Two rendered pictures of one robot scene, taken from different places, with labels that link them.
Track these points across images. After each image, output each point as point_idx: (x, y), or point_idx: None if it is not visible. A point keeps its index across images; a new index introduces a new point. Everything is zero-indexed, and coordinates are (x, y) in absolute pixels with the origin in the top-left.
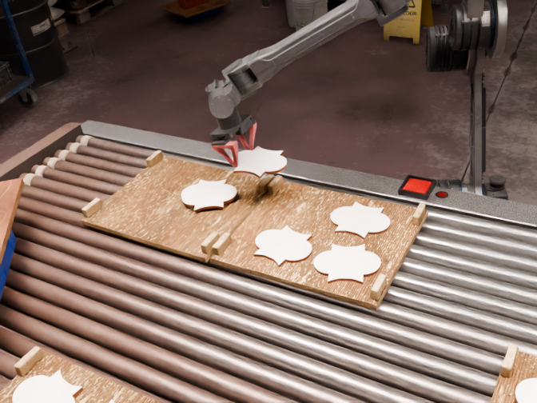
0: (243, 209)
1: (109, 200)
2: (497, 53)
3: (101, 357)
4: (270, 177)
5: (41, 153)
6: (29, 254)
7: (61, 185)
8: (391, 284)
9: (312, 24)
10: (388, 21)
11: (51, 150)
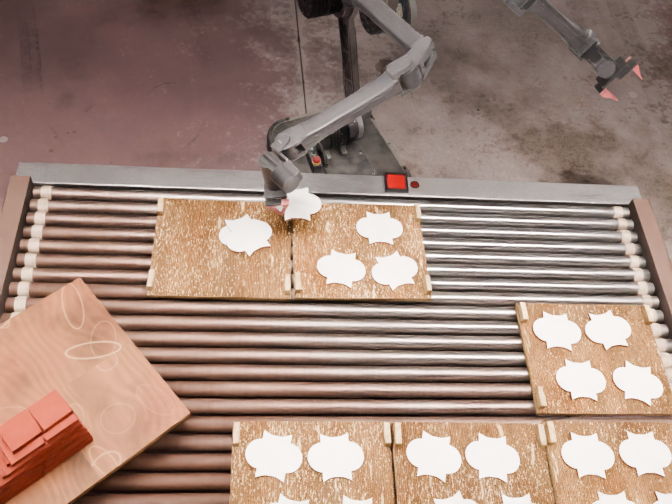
0: (284, 241)
1: (155, 265)
2: None
3: (277, 407)
4: None
5: (19, 225)
6: None
7: (79, 258)
8: None
9: (350, 102)
10: (408, 93)
11: (23, 217)
